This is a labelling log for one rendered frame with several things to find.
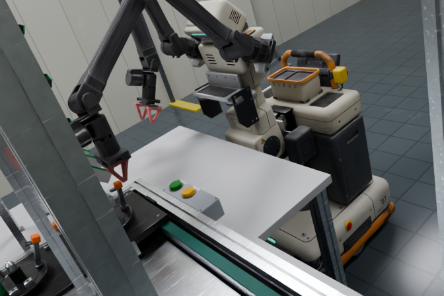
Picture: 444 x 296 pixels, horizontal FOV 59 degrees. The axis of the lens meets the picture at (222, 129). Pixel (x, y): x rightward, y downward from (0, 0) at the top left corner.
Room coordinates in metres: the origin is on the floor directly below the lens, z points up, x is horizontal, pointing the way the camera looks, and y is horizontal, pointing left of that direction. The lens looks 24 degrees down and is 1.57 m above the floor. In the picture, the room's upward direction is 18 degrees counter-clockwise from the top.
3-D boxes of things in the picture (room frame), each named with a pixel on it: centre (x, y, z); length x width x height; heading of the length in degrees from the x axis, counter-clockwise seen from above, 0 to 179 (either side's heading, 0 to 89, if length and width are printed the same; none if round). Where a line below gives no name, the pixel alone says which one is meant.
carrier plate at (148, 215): (0.94, 0.38, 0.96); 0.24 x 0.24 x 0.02; 32
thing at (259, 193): (1.20, 0.26, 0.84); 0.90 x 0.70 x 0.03; 31
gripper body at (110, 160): (0.98, 0.31, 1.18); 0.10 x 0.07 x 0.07; 32
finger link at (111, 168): (0.99, 0.31, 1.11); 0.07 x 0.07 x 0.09; 32
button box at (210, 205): (0.98, 0.15, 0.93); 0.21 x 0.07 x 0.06; 32
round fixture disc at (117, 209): (0.94, 0.38, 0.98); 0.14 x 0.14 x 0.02
